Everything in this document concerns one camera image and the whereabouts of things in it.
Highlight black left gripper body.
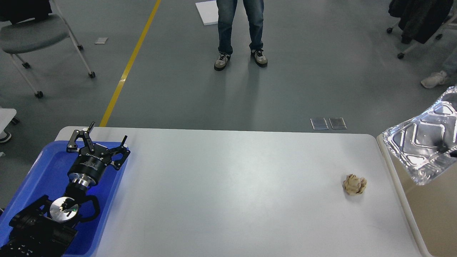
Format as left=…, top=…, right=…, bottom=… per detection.
left=67, top=143, right=121, bottom=187

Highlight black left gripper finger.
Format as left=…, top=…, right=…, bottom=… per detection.
left=67, top=122, right=96, bottom=153
left=104, top=135, right=130, bottom=171

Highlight aluminium foil tray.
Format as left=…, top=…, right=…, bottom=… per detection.
left=382, top=86, right=457, bottom=186

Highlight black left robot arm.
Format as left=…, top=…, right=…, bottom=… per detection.
left=1, top=123, right=130, bottom=257

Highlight blue plastic tray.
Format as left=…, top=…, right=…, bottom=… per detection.
left=0, top=141, right=126, bottom=257

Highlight beige plastic bin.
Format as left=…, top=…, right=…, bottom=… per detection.
left=376, top=134, right=457, bottom=257

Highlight white furniture at left edge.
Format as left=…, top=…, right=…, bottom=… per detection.
left=0, top=107, right=20, bottom=144

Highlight crumpled brown paper ball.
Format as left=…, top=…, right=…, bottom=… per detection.
left=343, top=174, right=367, bottom=196

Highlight right floor plate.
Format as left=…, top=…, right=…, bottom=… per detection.
left=329, top=117, right=347, bottom=130

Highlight floor plate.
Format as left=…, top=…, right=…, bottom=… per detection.
left=329, top=117, right=347, bottom=130
left=310, top=117, right=329, bottom=130

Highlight grey rolling chair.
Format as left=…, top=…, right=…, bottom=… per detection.
left=1, top=0, right=96, bottom=98

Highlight left floor plate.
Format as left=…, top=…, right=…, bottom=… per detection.
left=310, top=117, right=329, bottom=130

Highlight chair with dark jacket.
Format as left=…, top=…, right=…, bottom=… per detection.
left=386, top=0, right=456, bottom=60

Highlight person in blue jeans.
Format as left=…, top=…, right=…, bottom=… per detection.
left=214, top=0, right=268, bottom=71

